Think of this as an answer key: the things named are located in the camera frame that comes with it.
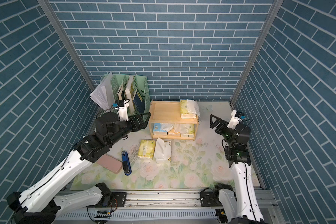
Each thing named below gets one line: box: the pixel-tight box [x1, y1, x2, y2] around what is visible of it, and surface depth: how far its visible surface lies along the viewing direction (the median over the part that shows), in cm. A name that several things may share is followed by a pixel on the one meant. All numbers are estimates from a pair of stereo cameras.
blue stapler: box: [121, 150, 132, 176], surface depth 84 cm
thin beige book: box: [117, 83, 124, 100], surface depth 101 cm
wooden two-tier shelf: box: [148, 100, 200, 141], surface depth 90 cm
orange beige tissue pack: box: [168, 123, 181, 136], surface depth 97 cm
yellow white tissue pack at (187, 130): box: [179, 123, 195, 139], surface depth 96 cm
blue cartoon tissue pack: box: [153, 122, 175, 136], surface depth 96 cm
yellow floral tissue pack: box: [137, 138, 157, 161], surface depth 91 cm
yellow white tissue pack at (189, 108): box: [180, 98, 201, 119], surface depth 86 cm
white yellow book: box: [125, 76, 135, 116], surface depth 95 cm
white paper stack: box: [89, 71, 115, 111], surface depth 96 cm
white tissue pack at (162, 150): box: [154, 137, 172, 163], surface depth 88 cm
